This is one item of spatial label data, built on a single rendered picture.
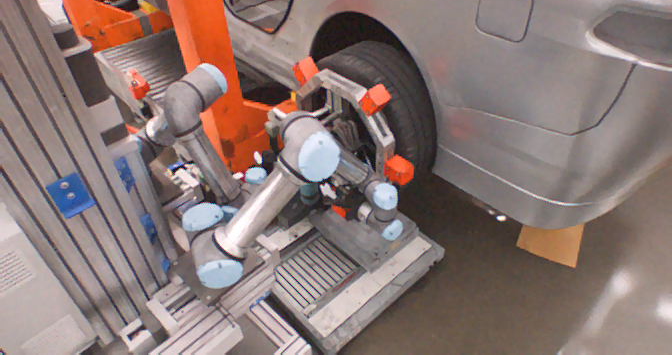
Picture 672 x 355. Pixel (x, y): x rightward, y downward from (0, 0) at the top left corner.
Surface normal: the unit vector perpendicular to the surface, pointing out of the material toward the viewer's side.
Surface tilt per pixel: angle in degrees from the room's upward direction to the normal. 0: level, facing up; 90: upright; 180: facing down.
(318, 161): 85
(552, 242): 1
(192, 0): 90
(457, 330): 0
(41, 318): 90
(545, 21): 90
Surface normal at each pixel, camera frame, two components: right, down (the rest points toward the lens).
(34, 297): 0.72, 0.43
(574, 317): -0.04, -0.76
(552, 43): -0.74, 0.46
